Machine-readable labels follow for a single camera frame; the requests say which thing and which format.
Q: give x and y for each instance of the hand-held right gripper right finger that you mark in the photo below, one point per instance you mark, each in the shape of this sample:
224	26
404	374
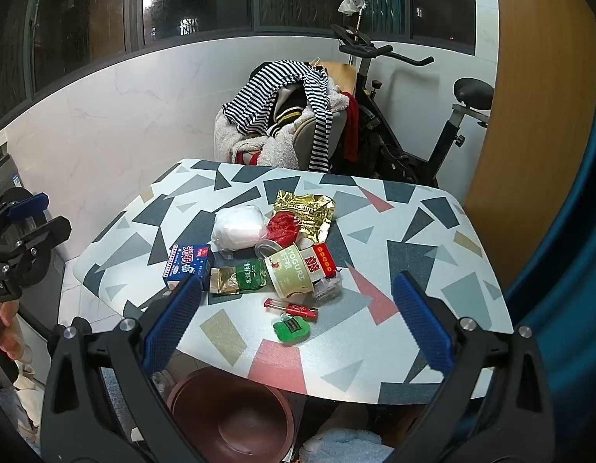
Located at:
423	318

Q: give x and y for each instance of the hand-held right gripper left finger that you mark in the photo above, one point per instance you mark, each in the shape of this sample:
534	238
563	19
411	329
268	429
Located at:
175	318

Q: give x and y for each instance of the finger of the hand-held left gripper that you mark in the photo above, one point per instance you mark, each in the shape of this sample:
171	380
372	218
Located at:
28	204
42	234

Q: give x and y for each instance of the blue milk carton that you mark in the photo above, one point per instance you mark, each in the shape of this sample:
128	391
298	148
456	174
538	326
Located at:
185	260

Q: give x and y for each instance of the green and gold packet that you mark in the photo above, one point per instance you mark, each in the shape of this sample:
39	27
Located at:
245	275

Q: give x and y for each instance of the clear plastic wrapper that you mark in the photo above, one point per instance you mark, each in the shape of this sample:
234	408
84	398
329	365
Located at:
327	290

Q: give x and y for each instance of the white plastic bag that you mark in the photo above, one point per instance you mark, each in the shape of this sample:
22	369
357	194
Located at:
351	4
235	229

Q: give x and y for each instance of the brown round bin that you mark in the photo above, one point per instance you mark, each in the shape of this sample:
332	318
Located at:
230	419

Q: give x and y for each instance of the red tube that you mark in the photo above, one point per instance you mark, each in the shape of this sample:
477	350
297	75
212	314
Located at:
291	307

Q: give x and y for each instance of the small green packet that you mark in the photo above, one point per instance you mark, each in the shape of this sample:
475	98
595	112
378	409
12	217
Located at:
291	330

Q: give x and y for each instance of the red and white box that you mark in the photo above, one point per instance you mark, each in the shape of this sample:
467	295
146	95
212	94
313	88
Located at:
322	258

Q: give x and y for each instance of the beige paper cup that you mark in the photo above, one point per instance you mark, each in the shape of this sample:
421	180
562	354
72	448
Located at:
288	270

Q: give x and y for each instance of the gold foil wrapper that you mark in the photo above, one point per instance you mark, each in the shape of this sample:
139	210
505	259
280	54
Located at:
310	217

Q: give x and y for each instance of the person's left hand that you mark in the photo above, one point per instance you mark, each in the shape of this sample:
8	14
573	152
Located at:
10	342

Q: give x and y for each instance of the cream cloth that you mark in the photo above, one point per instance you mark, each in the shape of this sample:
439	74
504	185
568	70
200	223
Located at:
30	395

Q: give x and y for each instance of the geometric patterned table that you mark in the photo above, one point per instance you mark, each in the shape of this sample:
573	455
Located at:
230	202

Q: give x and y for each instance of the person's fleece clad leg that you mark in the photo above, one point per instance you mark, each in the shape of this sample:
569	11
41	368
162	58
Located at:
346	443

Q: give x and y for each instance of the blue curtain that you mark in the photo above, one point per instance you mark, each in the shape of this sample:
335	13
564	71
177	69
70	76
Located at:
568	275

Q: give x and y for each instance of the white fleece blanket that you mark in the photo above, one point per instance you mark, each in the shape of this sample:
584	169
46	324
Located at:
278	152

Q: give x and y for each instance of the red cloth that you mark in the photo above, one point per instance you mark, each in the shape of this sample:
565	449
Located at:
351	130

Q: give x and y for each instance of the dark framed window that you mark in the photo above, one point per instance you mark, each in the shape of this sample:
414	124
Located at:
86	9

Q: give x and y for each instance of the wooden door panel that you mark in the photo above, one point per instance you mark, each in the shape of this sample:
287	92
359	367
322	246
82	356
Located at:
529	130

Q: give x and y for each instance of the black exercise bike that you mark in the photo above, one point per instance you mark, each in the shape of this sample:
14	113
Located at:
471	90

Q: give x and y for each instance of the striped shirt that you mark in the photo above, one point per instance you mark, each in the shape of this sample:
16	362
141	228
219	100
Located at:
259	101

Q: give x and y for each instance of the dark jacket with yellow stripes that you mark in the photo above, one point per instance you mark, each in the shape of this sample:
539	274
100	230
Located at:
284	106

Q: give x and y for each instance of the beige chair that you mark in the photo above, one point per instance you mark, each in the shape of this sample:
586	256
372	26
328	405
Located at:
339	77

